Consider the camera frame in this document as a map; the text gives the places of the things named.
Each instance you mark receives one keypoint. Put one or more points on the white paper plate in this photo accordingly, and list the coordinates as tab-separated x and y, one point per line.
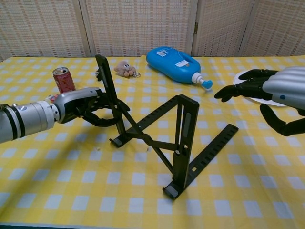
259	100

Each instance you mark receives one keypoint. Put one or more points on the blue detergent pump bottle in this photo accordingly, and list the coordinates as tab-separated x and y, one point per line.
171	64

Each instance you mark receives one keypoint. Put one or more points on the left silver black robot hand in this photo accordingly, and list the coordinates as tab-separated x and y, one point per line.
74	102

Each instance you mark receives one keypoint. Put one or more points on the beige woven folding screen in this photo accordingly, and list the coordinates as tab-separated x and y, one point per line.
143	23

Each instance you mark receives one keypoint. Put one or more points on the brass screen hinge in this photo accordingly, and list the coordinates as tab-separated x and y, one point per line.
196	27

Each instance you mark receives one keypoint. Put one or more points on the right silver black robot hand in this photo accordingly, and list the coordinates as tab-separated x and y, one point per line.
286	83

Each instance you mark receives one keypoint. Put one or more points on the crumpled red snack wrapper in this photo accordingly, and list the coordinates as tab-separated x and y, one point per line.
53	97

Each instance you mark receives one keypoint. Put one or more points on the yellow checkered tablecloth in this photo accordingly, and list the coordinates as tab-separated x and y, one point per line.
71	179

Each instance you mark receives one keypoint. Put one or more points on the red soda can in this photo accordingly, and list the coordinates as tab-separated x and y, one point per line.
63	81

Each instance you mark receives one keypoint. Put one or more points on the black folding laptop stand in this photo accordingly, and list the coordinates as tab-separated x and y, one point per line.
179	167

